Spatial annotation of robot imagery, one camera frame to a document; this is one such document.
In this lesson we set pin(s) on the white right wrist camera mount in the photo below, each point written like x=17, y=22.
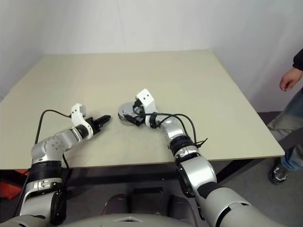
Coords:
x=145, y=97

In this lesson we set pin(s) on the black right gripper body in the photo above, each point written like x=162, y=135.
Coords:
x=140, y=119

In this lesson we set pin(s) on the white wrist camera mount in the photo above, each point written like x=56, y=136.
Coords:
x=77, y=118
x=145, y=97

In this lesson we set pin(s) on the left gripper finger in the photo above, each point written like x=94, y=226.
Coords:
x=103, y=125
x=103, y=119

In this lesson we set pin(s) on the bystander blue jeans legs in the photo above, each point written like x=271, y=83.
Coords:
x=293, y=123

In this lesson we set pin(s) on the dark rounded shape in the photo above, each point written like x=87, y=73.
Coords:
x=116, y=204
x=181, y=205

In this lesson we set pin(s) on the bystander bare hand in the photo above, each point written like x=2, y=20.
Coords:
x=292, y=76

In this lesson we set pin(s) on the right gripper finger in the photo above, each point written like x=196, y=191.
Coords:
x=136, y=103
x=131, y=119

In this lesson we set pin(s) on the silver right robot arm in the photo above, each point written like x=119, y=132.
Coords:
x=196, y=170

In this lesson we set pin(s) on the grey robot torso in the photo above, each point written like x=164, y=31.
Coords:
x=154, y=222

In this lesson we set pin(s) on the black table frame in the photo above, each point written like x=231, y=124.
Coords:
x=118, y=175

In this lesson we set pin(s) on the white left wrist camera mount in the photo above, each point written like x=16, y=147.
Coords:
x=77, y=118

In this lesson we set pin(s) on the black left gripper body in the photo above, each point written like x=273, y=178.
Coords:
x=93, y=125

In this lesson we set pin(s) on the grey bystander sneaker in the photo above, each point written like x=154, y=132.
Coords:
x=279, y=173

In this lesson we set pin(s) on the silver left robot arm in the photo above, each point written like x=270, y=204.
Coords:
x=52, y=144

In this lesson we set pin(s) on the black sleeved bystander forearm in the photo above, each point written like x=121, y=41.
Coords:
x=298, y=60

